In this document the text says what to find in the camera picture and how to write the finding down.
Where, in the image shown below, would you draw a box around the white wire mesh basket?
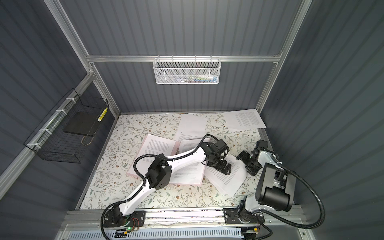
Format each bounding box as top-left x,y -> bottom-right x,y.
153,60 -> 222,85

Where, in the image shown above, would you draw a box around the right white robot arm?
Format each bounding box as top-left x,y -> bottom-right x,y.
237,140 -> 296,223

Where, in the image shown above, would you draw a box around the pens in white basket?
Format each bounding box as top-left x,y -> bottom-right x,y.
179,74 -> 219,83

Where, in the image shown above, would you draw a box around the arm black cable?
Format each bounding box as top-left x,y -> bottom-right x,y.
100,134 -> 220,240
257,161 -> 326,230

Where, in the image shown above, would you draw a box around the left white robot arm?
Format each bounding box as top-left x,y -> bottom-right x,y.
101,139 -> 231,228

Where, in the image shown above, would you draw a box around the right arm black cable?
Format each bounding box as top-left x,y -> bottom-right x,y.
257,161 -> 326,230

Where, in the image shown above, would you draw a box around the pink file folder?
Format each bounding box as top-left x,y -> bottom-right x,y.
126,133 -> 211,186

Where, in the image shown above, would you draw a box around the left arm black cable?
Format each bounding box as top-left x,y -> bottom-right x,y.
100,134 -> 220,240

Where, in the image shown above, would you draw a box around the black wire mesh basket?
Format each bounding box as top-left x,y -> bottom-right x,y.
24,91 -> 111,164

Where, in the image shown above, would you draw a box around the yellow marker pen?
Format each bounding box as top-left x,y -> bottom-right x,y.
97,108 -> 108,122

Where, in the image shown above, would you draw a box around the corner white printed sheet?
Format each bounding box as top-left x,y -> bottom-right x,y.
223,109 -> 267,132

